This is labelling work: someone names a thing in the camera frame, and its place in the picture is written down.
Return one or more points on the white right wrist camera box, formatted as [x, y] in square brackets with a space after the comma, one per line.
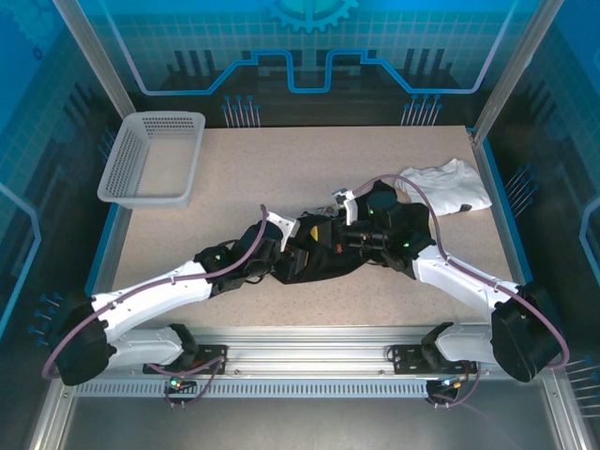
[347, 204]

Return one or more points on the grey metal panel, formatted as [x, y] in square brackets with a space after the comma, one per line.
[304, 426]

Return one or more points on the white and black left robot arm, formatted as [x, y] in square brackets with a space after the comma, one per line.
[154, 290]

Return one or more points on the small connector with green light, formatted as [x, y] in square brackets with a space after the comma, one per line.
[445, 383]
[175, 382]

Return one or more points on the white t-shirt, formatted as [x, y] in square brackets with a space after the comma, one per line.
[450, 187]

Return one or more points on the white perforated plastic basket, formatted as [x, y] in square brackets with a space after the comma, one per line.
[131, 154]

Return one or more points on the wide aluminium mounting rail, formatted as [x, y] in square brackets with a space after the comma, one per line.
[304, 347]

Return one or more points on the aluminium frame post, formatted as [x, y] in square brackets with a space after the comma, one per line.
[98, 61]
[515, 61]

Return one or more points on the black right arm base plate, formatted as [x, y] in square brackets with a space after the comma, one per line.
[408, 361]

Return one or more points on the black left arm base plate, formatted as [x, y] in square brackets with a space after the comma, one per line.
[211, 358]

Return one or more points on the blue table edge strip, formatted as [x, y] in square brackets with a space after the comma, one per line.
[490, 154]
[111, 220]

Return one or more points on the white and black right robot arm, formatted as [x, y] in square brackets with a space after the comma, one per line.
[459, 279]

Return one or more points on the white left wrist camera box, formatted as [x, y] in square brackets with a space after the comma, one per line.
[283, 225]

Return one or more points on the black printed t-shirt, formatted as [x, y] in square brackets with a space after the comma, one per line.
[328, 267]

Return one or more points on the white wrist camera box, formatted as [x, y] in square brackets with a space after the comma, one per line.
[283, 225]
[347, 204]

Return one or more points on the small metal corner bracket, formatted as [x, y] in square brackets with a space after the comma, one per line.
[472, 136]

